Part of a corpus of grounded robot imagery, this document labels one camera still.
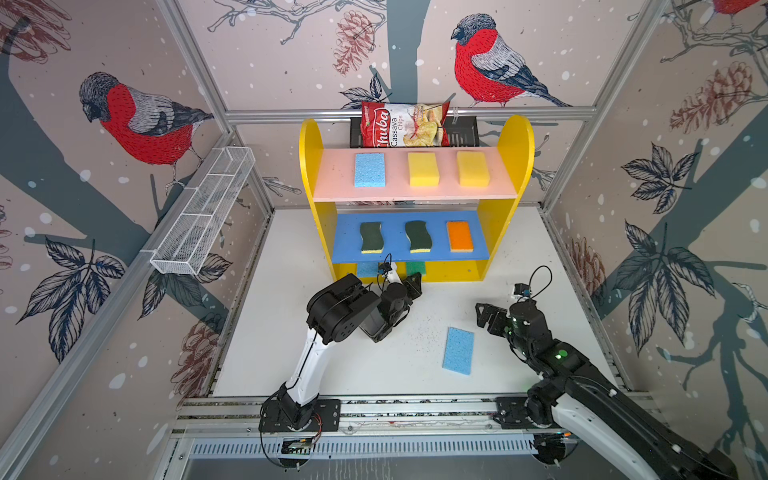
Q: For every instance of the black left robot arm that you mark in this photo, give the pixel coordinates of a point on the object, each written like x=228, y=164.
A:
x=334, y=313

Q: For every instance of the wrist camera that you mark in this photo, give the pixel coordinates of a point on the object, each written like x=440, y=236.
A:
x=387, y=274
x=522, y=292

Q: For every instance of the black wire basket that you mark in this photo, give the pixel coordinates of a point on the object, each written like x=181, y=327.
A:
x=462, y=132

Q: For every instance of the yellow shelf with coloured boards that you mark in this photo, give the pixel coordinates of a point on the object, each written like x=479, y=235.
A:
x=448, y=208

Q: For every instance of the red cassava chips bag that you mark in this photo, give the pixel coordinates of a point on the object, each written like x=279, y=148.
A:
x=394, y=125

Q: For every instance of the dark green wavy sponge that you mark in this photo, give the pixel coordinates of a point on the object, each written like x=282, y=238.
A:
x=372, y=238
x=418, y=235

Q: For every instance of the white wire mesh tray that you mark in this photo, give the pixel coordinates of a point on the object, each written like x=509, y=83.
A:
x=186, y=246

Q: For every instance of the orange sponge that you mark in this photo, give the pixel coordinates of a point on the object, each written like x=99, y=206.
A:
x=460, y=237

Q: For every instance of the aluminium rail base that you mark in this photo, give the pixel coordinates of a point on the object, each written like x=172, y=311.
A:
x=366, y=427

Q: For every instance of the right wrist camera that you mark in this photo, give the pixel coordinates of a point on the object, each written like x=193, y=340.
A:
x=522, y=292

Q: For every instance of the blue sponge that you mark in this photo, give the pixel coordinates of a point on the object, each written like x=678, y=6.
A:
x=367, y=270
x=370, y=170
x=458, y=351

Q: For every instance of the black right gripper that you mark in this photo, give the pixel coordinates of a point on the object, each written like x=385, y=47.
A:
x=496, y=316

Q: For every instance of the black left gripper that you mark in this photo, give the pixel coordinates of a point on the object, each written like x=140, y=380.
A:
x=412, y=290

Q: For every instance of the yellow sponge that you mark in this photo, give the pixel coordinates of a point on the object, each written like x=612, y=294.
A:
x=473, y=171
x=423, y=170

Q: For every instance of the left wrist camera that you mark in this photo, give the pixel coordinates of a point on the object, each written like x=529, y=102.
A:
x=387, y=274

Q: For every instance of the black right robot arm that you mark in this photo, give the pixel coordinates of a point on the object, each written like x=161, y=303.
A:
x=574, y=395

